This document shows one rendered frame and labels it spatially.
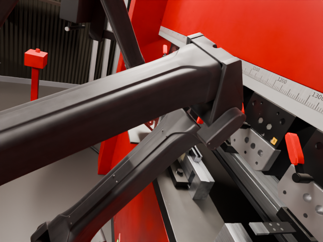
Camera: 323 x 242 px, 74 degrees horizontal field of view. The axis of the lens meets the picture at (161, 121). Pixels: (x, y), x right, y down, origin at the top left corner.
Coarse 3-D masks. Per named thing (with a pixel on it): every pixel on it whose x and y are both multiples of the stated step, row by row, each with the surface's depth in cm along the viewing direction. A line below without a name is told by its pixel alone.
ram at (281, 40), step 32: (192, 0) 107; (224, 0) 79; (256, 0) 63; (288, 0) 52; (320, 0) 45; (160, 32) 152; (192, 32) 102; (224, 32) 76; (256, 32) 61; (288, 32) 51; (320, 32) 44; (256, 64) 59; (288, 64) 50; (320, 64) 43; (288, 96) 48; (320, 128) 41
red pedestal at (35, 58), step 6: (36, 48) 215; (30, 54) 204; (36, 54) 208; (42, 54) 214; (30, 60) 206; (36, 60) 208; (42, 60) 209; (30, 66) 209; (36, 66) 210; (42, 66) 211; (36, 72) 219; (36, 78) 222; (36, 84) 224; (36, 90) 227; (36, 96) 230
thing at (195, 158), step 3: (192, 147) 92; (195, 147) 93; (189, 150) 92; (192, 150) 90; (195, 150) 92; (198, 150) 91; (189, 153) 92; (192, 153) 90; (195, 153) 88; (198, 153) 90; (192, 156) 89; (195, 156) 87; (198, 156) 89; (201, 156) 88; (192, 159) 89; (195, 159) 88; (198, 159) 88
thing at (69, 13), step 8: (64, 0) 147; (72, 0) 147; (80, 0) 150; (88, 0) 168; (64, 8) 149; (72, 8) 149; (80, 8) 154; (88, 8) 173; (64, 16) 151; (72, 16) 151; (80, 16) 158; (88, 16) 178
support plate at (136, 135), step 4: (136, 128) 92; (140, 128) 93; (144, 128) 94; (148, 128) 96; (152, 128) 97; (128, 132) 88; (132, 132) 88; (136, 132) 89; (140, 132) 90; (144, 132) 91; (148, 132) 92; (132, 136) 85; (136, 136) 86; (140, 136) 87; (144, 136) 88; (132, 140) 83; (136, 140) 84; (140, 140) 85
